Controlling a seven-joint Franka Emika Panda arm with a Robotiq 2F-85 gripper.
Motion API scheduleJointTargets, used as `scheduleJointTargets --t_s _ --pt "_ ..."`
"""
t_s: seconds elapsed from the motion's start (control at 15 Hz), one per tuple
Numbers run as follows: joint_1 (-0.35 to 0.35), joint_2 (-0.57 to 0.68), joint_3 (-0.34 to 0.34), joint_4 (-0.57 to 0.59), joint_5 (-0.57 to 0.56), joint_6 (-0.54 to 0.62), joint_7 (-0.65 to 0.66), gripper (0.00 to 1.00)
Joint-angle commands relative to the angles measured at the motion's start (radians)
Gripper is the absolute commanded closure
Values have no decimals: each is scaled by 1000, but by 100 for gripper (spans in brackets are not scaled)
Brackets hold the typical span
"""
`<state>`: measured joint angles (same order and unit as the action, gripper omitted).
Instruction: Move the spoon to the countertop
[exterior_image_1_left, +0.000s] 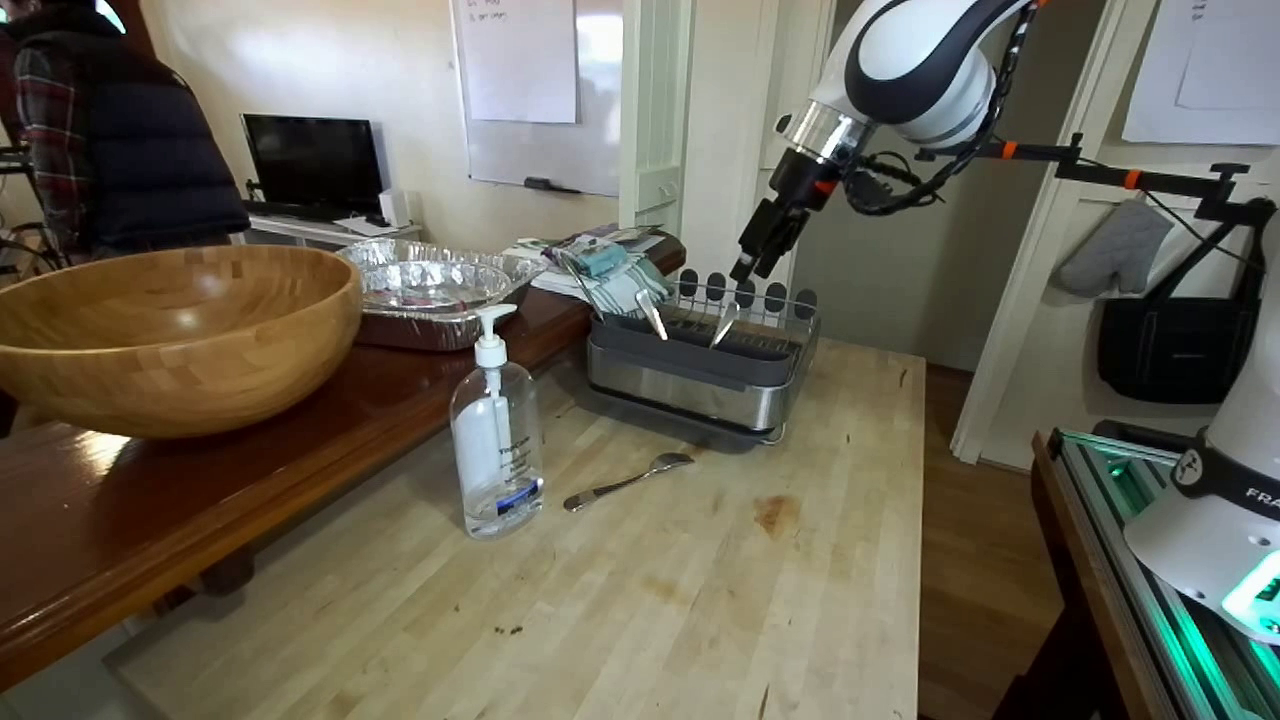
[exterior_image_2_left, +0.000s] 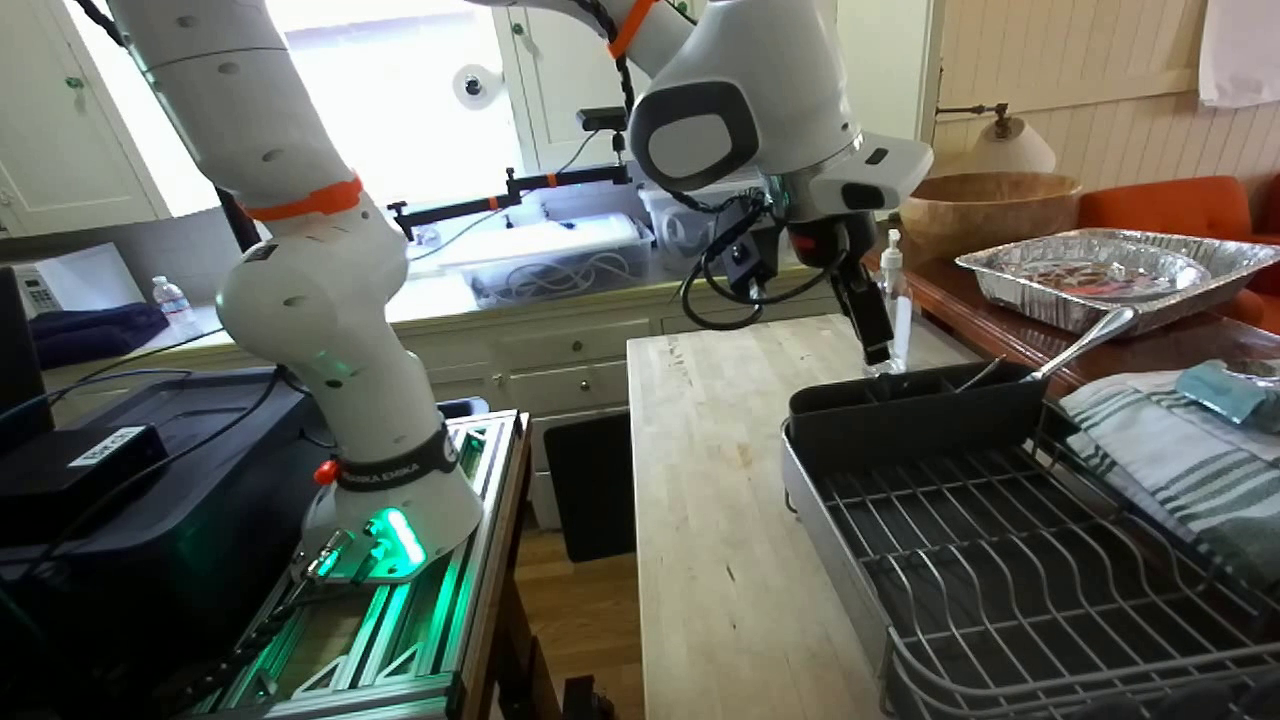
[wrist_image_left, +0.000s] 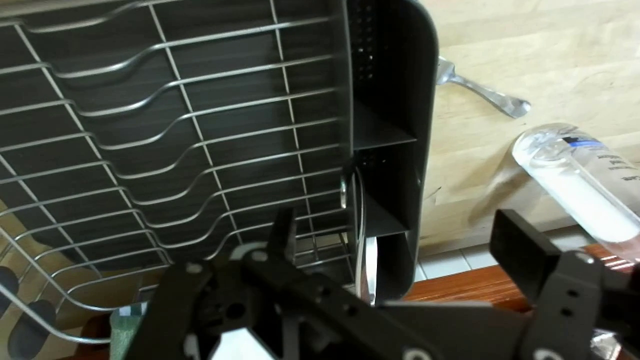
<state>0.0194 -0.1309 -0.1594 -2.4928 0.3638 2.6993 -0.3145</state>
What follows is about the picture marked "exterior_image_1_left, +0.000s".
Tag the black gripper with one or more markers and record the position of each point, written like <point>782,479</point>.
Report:
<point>795,200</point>

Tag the silver metal spoon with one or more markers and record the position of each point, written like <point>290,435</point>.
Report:
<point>725,325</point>

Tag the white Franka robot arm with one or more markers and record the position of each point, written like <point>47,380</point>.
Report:
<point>923,54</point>

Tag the silver metal serving utensil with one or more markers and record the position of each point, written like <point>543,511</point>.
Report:
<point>658,320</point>

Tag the grey drain tray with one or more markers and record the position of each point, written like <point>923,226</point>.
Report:
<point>692,394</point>

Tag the green striped white towel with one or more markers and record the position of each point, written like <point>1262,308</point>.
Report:
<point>553,258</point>

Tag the clear hand sanitizer pump bottle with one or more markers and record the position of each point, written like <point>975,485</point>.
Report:
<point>497,453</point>

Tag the aluminium foil tray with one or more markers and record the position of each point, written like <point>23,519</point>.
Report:
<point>425,285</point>

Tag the grey oven mitt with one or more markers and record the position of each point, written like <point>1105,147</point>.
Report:
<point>1113,246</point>

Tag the aluminium robot stand green light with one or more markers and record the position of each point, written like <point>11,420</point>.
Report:
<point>1105,503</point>

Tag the black hanging bag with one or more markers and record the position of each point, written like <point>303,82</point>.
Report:
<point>1180,340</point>

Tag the black computer monitor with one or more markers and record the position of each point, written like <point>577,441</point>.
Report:
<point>312,162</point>

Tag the large wooden bowl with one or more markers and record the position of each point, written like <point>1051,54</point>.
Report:
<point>172,347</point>

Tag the person in dark vest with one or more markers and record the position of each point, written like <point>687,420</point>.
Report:
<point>144,147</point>

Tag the brown wooden tray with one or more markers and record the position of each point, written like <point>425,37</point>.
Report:
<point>134,504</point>

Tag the white wall whiteboard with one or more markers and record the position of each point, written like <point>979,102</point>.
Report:
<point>560,147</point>

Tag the black camera boom orange clamps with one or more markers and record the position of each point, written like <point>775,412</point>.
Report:
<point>1105,168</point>

